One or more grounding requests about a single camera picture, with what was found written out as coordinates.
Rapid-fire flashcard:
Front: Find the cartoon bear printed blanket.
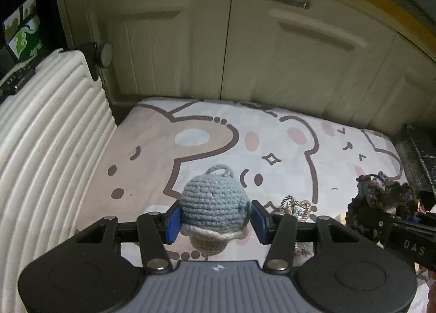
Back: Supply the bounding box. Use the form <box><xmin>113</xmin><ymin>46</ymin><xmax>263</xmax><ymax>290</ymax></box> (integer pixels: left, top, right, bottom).
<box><xmin>73</xmin><ymin>97</ymin><xmax>407</xmax><ymax>266</ymax></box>

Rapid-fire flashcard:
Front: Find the suitcase caster wheel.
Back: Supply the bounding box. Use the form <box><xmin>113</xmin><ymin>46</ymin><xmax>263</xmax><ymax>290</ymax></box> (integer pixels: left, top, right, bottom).
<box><xmin>80</xmin><ymin>41</ymin><xmax>114</xmax><ymax>82</ymax></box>

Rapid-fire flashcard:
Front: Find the cream base cabinet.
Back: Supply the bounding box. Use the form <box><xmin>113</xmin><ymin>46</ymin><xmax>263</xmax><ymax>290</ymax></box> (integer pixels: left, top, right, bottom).
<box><xmin>54</xmin><ymin>0</ymin><xmax>436</xmax><ymax>136</ymax></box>

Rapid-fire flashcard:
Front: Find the blue-grey crochet ball toy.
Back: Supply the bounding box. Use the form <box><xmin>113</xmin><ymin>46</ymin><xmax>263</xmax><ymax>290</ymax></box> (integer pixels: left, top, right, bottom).
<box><xmin>180</xmin><ymin>165</ymin><xmax>253</xmax><ymax>261</ymax></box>

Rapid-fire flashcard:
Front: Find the white ribbed suitcase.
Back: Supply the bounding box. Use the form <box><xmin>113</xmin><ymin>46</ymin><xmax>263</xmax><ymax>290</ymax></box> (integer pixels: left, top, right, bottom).
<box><xmin>0</xmin><ymin>48</ymin><xmax>118</xmax><ymax>313</ymax></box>

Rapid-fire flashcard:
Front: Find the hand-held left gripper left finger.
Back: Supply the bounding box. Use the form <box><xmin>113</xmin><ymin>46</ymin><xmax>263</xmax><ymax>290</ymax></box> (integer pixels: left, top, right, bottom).
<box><xmin>73</xmin><ymin>200</ymin><xmax>183</xmax><ymax>274</ymax></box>

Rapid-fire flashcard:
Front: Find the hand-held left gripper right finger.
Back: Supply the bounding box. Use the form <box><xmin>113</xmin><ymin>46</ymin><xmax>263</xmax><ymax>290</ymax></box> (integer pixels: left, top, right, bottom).
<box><xmin>251</xmin><ymin>199</ymin><xmax>358</xmax><ymax>273</ymax></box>

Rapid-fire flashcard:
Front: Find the black and white rope toy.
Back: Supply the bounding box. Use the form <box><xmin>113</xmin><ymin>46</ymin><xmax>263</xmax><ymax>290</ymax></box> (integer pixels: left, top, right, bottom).
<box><xmin>295</xmin><ymin>199</ymin><xmax>316</xmax><ymax>221</ymax></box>

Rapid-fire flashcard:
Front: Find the dark brown crochet toy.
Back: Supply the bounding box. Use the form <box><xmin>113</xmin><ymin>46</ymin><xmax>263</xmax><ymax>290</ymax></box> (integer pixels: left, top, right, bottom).
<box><xmin>346</xmin><ymin>171</ymin><xmax>421</xmax><ymax>243</ymax></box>

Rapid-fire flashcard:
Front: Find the green printed box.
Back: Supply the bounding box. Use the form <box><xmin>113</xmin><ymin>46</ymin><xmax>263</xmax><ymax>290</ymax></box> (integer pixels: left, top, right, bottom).
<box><xmin>3</xmin><ymin>0</ymin><xmax>52</xmax><ymax>63</ymax></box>

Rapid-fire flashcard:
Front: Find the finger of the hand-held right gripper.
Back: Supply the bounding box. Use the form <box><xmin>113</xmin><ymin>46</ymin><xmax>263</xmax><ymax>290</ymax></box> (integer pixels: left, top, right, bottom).
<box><xmin>358</xmin><ymin>202</ymin><xmax>396</xmax><ymax>239</ymax></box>

